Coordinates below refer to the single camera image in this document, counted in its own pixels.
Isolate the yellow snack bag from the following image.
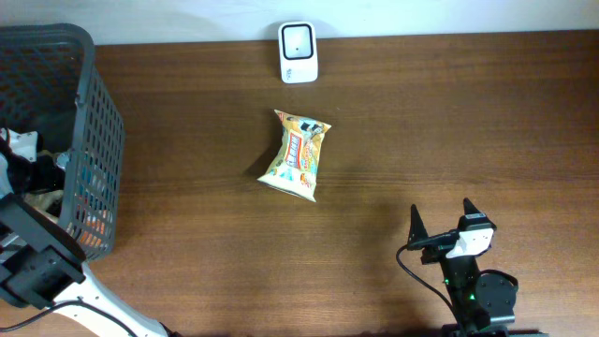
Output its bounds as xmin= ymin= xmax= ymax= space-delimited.
xmin=257 ymin=110 xmax=331 ymax=202

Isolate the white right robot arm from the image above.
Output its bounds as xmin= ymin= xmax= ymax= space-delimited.
xmin=408 ymin=198 xmax=543 ymax=336

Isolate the white barcode scanner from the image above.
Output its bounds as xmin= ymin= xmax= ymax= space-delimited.
xmin=278 ymin=22 xmax=319 ymax=84

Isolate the dark grey plastic basket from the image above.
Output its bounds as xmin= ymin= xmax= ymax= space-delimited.
xmin=1 ymin=23 xmax=125 ymax=260

